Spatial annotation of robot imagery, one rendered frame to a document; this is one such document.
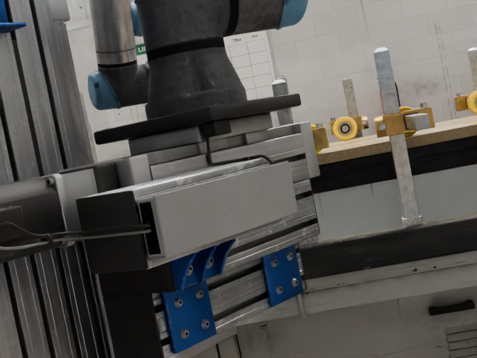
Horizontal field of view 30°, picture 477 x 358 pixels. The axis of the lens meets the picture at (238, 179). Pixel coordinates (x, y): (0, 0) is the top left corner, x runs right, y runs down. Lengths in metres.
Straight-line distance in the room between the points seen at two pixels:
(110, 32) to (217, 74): 0.44
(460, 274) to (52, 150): 1.21
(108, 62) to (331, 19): 7.75
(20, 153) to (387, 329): 1.43
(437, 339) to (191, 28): 1.42
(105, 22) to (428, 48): 7.84
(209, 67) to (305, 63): 8.07
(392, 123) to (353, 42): 7.23
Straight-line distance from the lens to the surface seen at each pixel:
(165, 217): 0.96
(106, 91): 1.68
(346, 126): 2.98
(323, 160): 2.33
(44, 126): 1.27
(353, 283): 2.18
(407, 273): 2.18
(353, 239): 2.13
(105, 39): 1.67
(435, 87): 9.37
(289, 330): 2.45
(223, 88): 1.26
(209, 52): 1.28
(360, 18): 9.36
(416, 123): 1.88
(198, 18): 1.28
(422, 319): 2.45
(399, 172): 2.13
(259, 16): 1.34
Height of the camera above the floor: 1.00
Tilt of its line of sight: 3 degrees down
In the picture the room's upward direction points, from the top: 11 degrees counter-clockwise
